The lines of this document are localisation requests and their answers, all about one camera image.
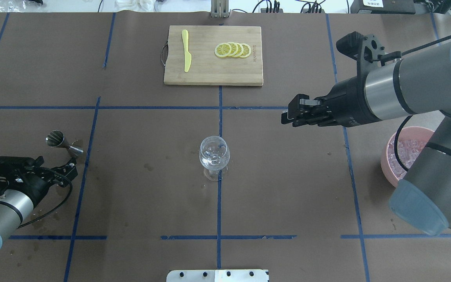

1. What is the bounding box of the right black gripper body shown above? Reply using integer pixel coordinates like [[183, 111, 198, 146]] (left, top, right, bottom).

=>
[[321, 76, 378, 127]]

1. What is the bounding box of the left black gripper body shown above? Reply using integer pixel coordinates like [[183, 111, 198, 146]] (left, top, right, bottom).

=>
[[16, 169, 64, 206]]

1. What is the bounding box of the steel jigger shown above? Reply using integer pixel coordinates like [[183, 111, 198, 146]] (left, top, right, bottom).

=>
[[45, 130, 84, 158]]

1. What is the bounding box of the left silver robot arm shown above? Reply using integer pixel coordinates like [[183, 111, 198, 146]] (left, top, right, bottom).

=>
[[0, 156, 78, 249]]

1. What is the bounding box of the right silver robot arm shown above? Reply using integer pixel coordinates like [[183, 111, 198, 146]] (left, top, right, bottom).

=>
[[281, 32, 451, 236]]

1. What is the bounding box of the pink ice bowl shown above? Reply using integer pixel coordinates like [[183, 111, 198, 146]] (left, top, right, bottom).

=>
[[381, 126, 434, 187]]

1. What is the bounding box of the ice cubes pile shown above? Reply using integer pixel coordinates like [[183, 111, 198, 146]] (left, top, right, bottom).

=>
[[386, 139, 427, 179]]

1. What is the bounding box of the clear wine glass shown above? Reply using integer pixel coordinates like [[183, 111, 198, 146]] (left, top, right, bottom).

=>
[[199, 136, 230, 182]]

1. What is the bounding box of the bamboo cutting board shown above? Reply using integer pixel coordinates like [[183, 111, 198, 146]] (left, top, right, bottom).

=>
[[164, 25, 264, 87]]

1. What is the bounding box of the black box device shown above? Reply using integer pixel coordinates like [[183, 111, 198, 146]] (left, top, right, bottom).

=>
[[350, 0, 416, 14]]

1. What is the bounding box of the yellow plastic knife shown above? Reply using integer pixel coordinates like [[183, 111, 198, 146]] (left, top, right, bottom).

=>
[[181, 30, 192, 72]]

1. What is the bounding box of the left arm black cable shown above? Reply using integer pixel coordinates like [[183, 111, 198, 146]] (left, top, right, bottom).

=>
[[17, 170, 73, 230]]

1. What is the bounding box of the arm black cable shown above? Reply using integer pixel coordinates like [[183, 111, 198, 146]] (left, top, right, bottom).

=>
[[393, 116, 414, 171], [17, 170, 73, 230]]

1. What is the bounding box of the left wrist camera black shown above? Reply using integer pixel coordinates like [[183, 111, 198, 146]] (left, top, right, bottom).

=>
[[0, 156, 45, 196]]

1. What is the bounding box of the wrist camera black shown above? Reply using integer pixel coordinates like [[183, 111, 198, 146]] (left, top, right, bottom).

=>
[[0, 156, 45, 196], [336, 31, 402, 82]]

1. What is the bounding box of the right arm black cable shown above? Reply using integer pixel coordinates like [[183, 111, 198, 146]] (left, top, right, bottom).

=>
[[393, 116, 414, 171]]

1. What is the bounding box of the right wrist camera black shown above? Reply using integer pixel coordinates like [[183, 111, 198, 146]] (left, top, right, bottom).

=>
[[336, 31, 402, 82]]

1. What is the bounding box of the aluminium frame post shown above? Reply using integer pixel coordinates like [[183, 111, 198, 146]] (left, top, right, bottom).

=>
[[211, 0, 231, 18]]

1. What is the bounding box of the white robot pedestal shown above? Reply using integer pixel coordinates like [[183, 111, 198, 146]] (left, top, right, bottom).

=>
[[166, 269, 270, 282]]

